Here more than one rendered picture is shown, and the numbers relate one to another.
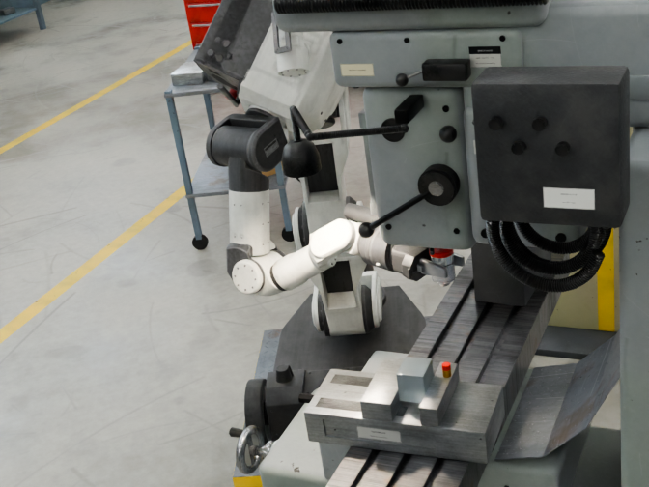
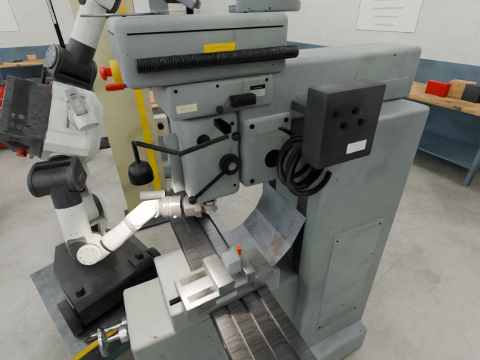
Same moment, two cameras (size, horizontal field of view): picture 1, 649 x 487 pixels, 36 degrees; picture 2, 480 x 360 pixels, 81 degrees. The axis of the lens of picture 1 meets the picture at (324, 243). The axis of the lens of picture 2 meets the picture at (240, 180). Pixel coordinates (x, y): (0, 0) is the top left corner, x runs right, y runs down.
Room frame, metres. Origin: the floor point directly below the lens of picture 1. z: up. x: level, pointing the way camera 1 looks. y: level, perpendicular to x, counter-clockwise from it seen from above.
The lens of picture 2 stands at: (1.07, 0.44, 1.90)
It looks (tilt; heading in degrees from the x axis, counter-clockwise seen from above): 31 degrees down; 307
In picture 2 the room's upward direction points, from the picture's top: 2 degrees counter-clockwise
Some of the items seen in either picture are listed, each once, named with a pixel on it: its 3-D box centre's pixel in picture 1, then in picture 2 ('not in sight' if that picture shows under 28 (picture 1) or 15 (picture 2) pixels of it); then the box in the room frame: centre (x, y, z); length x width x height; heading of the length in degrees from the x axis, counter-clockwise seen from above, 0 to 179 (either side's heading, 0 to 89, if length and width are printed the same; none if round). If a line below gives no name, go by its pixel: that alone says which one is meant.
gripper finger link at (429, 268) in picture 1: (432, 270); (209, 208); (1.71, -0.20, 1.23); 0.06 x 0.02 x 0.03; 44
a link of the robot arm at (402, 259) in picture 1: (406, 253); (186, 206); (1.79, -0.16, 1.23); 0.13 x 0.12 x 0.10; 134
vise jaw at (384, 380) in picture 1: (388, 387); (217, 273); (1.58, -0.08, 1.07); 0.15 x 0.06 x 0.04; 155
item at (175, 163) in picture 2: (378, 161); (174, 163); (1.78, -0.12, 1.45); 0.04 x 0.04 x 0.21; 62
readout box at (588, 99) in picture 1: (550, 147); (342, 124); (1.29, -0.33, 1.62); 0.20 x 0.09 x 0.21; 62
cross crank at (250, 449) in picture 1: (263, 451); (111, 338); (1.96, 0.22, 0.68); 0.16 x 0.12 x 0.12; 62
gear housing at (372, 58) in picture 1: (443, 40); (211, 88); (1.71, -0.26, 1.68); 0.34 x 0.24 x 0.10; 62
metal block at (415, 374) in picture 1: (415, 380); (231, 262); (1.55, -0.13, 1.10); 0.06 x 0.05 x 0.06; 155
